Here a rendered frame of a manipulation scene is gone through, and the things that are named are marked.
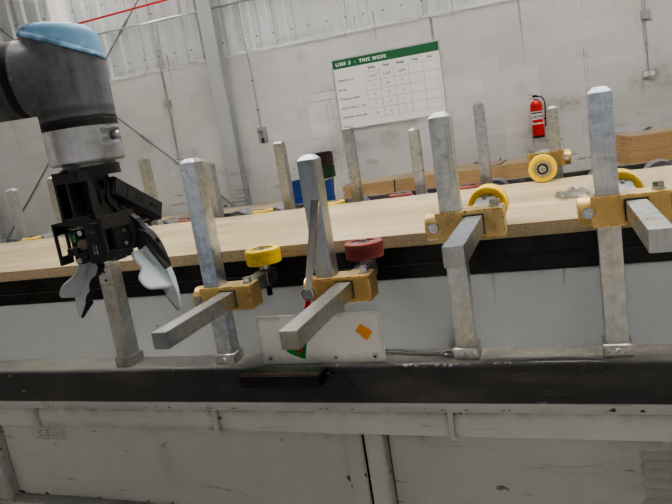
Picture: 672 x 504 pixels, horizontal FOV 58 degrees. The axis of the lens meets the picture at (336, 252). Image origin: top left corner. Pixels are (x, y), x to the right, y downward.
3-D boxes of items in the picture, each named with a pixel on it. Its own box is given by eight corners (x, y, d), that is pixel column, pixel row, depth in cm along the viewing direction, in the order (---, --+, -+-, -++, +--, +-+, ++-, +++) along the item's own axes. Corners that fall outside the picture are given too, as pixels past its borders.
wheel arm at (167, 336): (171, 354, 101) (165, 329, 100) (154, 354, 102) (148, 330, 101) (278, 282, 141) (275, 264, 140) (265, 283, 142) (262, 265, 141)
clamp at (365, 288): (372, 301, 113) (368, 275, 112) (305, 305, 117) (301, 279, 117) (380, 292, 118) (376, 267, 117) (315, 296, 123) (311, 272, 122)
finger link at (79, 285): (40, 317, 79) (62, 257, 76) (70, 303, 85) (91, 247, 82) (60, 329, 79) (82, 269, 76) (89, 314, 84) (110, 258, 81)
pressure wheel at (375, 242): (384, 296, 124) (375, 241, 122) (347, 298, 127) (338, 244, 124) (393, 285, 131) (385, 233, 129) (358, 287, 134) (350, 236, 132)
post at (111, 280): (132, 366, 135) (85, 164, 127) (114, 366, 137) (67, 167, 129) (144, 358, 140) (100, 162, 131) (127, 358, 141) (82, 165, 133)
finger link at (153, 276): (160, 321, 75) (108, 266, 75) (183, 307, 80) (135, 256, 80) (175, 305, 74) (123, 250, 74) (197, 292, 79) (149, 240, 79)
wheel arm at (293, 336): (302, 355, 90) (297, 327, 89) (281, 355, 91) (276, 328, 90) (379, 277, 130) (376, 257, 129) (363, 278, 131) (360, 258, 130)
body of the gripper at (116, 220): (59, 272, 75) (35, 174, 72) (102, 256, 83) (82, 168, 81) (113, 266, 73) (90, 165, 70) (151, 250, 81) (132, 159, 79)
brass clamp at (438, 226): (505, 237, 102) (502, 207, 101) (425, 244, 106) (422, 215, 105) (508, 229, 107) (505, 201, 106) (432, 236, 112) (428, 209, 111)
